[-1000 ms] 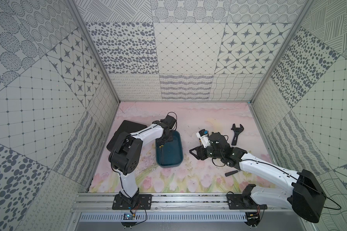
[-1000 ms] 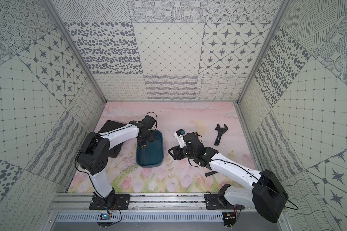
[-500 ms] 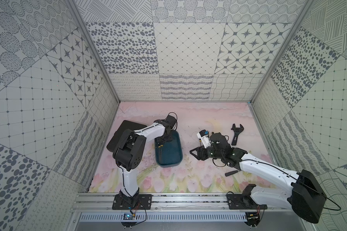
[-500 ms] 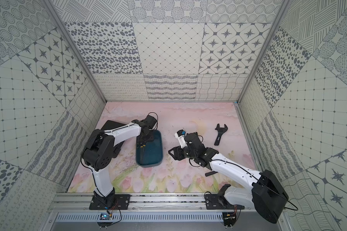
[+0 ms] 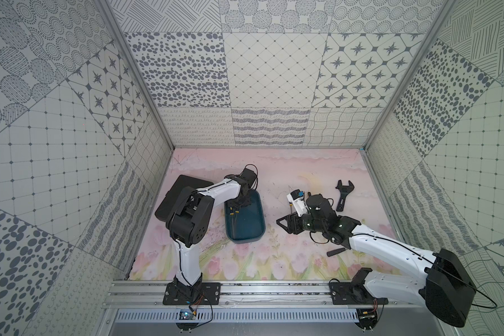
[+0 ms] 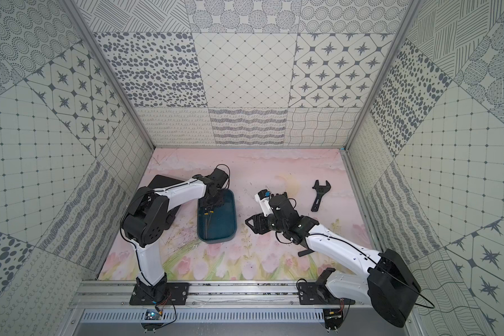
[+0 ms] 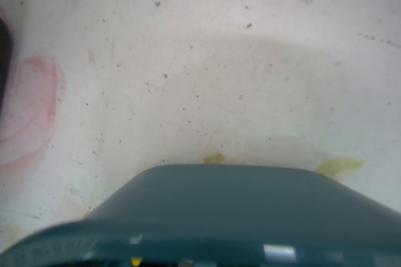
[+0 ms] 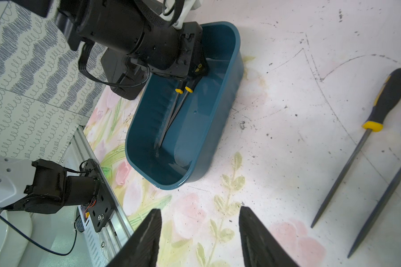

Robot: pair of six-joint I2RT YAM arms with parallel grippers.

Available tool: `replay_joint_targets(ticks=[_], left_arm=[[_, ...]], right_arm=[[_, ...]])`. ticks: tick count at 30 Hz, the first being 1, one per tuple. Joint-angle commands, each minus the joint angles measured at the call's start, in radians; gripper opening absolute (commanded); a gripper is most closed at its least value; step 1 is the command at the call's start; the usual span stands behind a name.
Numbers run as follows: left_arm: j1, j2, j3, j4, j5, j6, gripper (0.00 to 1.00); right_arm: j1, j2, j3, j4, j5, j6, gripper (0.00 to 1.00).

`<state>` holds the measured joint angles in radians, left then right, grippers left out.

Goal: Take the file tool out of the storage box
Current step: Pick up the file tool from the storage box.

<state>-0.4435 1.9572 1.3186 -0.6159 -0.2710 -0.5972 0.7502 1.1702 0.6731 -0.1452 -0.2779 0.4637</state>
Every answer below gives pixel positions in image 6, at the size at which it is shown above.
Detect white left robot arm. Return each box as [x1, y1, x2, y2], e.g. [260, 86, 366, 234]
[120, 168, 229, 289]

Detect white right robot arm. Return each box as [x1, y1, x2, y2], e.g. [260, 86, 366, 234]
[245, 190, 421, 328]

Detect teal plastic storage box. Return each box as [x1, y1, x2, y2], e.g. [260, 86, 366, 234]
[197, 189, 237, 244]

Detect black adjustable wrench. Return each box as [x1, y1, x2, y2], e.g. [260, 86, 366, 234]
[311, 180, 331, 212]

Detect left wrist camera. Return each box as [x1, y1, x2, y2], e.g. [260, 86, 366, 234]
[210, 168, 229, 188]

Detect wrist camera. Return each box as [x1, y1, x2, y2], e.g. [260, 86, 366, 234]
[255, 189, 273, 217]
[210, 168, 229, 188]

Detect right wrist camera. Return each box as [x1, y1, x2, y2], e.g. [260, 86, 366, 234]
[255, 189, 273, 217]

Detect hammer with black handle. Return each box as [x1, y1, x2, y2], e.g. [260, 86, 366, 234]
[298, 249, 314, 258]

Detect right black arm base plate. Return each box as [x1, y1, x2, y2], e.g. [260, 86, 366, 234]
[295, 279, 342, 305]

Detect white slotted cable duct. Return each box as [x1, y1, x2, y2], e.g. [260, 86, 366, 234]
[81, 307, 324, 324]

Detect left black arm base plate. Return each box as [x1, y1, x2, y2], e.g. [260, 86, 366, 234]
[129, 281, 190, 306]

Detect aluminium mounting rail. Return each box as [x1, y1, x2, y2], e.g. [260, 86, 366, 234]
[69, 280, 417, 309]

